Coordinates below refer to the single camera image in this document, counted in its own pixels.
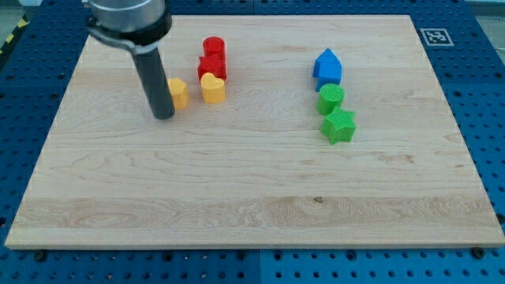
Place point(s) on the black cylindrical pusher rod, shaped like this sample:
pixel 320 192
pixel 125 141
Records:
pixel 152 76

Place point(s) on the yellow heart block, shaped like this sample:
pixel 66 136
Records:
pixel 213 88

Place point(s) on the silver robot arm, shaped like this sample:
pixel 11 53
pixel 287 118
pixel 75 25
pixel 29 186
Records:
pixel 137 26

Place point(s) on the red star block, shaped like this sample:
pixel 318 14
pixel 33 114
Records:
pixel 212 64

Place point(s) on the green star block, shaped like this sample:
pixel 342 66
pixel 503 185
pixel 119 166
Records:
pixel 339 125

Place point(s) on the yellow hexagon block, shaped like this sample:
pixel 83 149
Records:
pixel 179 93

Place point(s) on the red cylinder block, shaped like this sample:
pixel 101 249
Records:
pixel 214 45

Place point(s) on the light wooden board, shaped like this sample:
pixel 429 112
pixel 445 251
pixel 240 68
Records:
pixel 255 171

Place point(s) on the blue cube block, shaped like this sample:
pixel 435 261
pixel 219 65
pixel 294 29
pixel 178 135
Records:
pixel 327 73

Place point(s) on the blue house-shaped block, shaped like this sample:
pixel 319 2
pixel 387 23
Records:
pixel 327 56

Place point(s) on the green cylinder block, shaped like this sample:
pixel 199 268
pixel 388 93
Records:
pixel 330 97

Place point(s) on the black screw left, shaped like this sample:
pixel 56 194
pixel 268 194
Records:
pixel 40 256

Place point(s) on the black screw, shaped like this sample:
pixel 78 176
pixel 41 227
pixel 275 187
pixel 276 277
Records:
pixel 478 253
pixel 40 256

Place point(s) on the white fiducial marker tag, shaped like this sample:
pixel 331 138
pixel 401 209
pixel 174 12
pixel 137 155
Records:
pixel 437 37

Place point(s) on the black screw right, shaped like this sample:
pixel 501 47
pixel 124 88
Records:
pixel 478 253

